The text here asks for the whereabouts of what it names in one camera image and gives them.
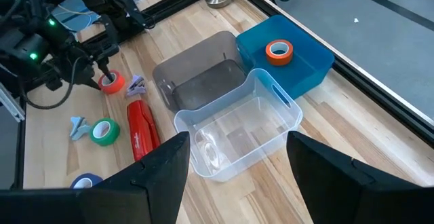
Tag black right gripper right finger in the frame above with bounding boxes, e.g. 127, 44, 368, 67
286, 131, 434, 224

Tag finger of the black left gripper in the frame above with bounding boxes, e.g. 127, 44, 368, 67
77, 70, 102, 91
97, 56, 115, 82

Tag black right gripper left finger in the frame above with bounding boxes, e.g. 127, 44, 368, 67
0, 131, 191, 224

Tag neon red tape roll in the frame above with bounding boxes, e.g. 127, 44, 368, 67
98, 69, 125, 95

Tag light blue staple remover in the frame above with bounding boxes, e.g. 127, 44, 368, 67
69, 115, 92, 141

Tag purple tape roll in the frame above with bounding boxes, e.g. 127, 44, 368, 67
70, 172, 104, 190

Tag green tape roll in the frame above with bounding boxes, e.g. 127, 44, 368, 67
89, 117, 121, 147

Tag orange tape roll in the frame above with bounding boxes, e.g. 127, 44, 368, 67
264, 39, 294, 67

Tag lilac staple remover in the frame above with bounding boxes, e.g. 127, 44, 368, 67
125, 75, 147, 98

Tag red stapler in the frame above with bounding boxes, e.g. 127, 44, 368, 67
126, 99, 161, 162

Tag clear round plastic object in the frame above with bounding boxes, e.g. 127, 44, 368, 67
198, 130, 226, 176

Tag silver aluminium bar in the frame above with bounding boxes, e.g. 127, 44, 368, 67
0, 81, 26, 123

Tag grey translucent plastic bin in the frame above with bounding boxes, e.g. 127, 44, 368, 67
152, 31, 248, 113

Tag clear plastic bin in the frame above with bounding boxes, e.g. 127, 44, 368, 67
174, 68, 304, 183

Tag blue plastic bin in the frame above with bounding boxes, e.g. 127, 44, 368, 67
235, 14, 336, 100

